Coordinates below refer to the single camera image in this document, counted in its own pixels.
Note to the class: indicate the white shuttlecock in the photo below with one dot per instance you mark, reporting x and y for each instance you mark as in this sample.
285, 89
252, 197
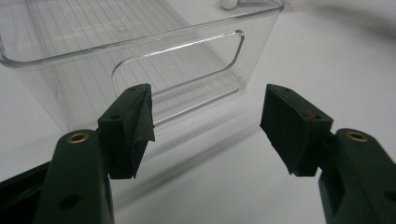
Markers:
229, 3

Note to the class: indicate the clear plastic storage bin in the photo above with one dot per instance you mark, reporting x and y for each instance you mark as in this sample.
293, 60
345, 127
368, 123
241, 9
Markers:
62, 81

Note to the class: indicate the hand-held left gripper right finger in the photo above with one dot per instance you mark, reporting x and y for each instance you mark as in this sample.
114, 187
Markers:
295, 133

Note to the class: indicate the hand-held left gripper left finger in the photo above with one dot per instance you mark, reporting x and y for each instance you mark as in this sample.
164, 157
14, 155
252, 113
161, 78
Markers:
124, 133

